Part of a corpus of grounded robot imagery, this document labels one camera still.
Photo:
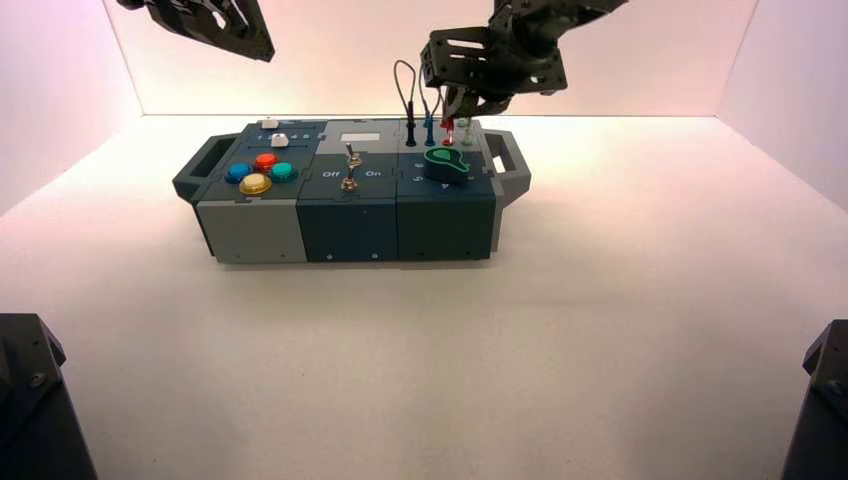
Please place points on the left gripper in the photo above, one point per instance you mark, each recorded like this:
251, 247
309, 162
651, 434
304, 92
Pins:
136, 3

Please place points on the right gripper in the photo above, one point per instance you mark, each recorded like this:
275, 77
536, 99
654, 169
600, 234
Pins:
517, 66

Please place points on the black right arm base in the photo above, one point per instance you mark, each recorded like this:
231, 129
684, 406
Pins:
821, 411

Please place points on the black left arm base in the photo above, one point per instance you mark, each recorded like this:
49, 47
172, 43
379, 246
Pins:
33, 411

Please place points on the green rotary knob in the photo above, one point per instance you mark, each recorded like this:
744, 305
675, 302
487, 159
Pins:
445, 169

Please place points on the white slider knob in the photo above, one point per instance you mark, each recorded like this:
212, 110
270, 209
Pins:
279, 140
270, 123

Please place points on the white display window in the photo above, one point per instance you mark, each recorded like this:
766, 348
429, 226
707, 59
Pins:
360, 137

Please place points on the red push button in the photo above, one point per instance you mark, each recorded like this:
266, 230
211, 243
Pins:
266, 161

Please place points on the blue push button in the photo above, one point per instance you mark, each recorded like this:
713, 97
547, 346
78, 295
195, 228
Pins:
238, 173

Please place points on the teal push button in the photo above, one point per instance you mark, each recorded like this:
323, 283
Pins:
283, 172

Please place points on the grey and teal control box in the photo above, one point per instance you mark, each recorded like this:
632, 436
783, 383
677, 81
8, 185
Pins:
358, 225

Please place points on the yellow push button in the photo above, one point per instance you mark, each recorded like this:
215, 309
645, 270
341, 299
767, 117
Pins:
256, 184

